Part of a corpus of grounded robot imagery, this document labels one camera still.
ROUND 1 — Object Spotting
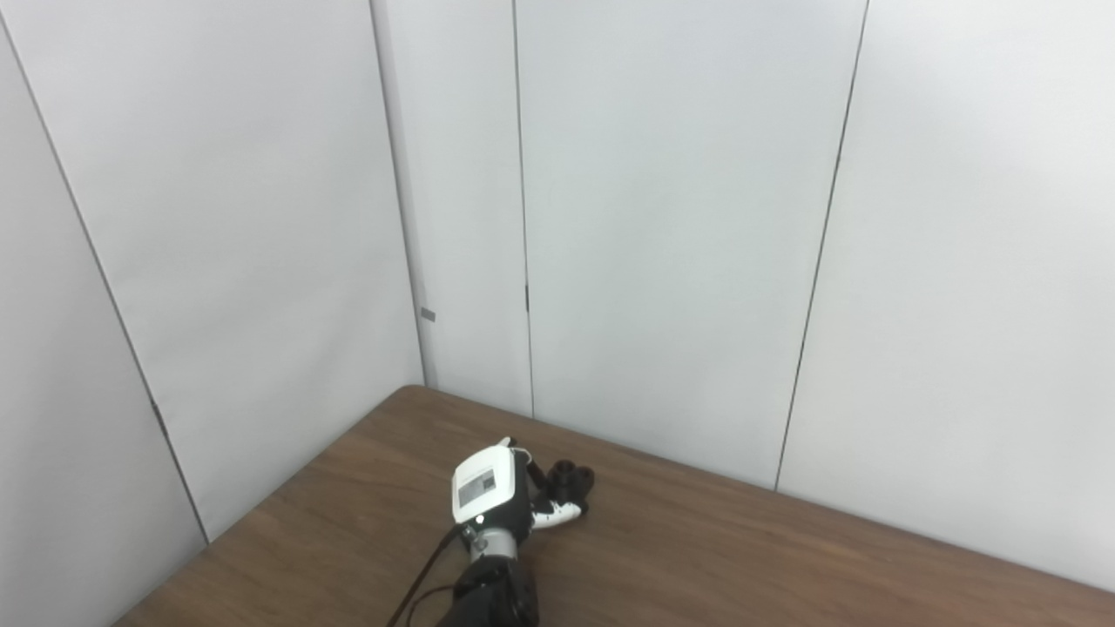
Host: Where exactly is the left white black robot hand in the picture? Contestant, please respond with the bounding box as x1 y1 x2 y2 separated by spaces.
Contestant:
450 437 583 534

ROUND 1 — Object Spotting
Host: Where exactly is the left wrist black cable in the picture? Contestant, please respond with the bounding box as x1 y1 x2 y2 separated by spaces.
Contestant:
386 525 467 627

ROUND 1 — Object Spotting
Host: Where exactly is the black holder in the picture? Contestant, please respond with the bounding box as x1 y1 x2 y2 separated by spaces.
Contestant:
544 460 596 515

